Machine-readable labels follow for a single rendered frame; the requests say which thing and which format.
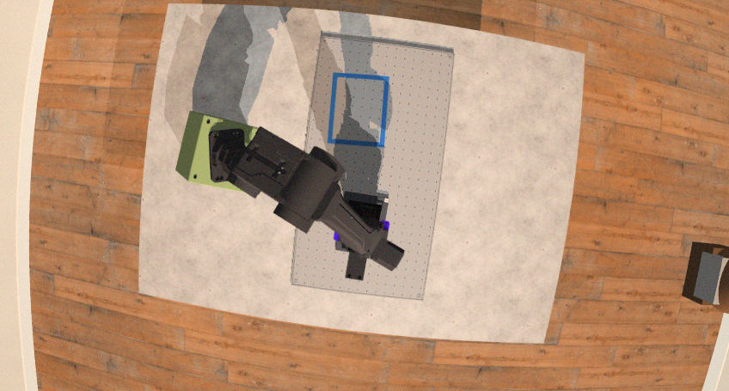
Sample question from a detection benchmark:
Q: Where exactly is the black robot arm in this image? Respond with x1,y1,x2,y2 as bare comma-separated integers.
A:
209,126,405,281

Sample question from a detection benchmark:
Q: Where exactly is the blue taped rectangle outline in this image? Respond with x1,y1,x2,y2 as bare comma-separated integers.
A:
328,72,389,148

